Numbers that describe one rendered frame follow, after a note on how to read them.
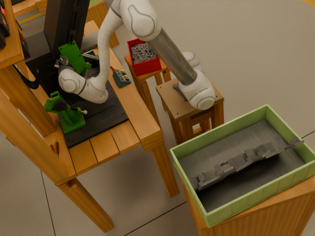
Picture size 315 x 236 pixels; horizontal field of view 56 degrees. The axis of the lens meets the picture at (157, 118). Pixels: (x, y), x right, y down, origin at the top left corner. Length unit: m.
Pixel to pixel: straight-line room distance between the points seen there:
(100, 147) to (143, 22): 0.89
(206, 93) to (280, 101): 1.56
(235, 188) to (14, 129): 1.10
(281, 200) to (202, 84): 0.71
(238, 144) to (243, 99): 1.39
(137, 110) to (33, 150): 0.69
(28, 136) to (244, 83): 2.32
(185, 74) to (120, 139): 0.59
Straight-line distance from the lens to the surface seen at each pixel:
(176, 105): 1.90
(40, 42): 2.23
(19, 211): 3.05
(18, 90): 1.83
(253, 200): 1.57
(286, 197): 1.68
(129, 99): 2.01
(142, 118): 1.87
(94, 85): 1.68
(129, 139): 1.82
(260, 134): 1.79
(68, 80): 1.62
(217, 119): 2.10
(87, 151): 1.87
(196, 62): 1.79
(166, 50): 1.43
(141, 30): 1.28
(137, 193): 2.63
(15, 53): 1.62
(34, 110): 1.94
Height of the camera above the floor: 2.30
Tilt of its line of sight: 49 degrees down
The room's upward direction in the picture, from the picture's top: 17 degrees counter-clockwise
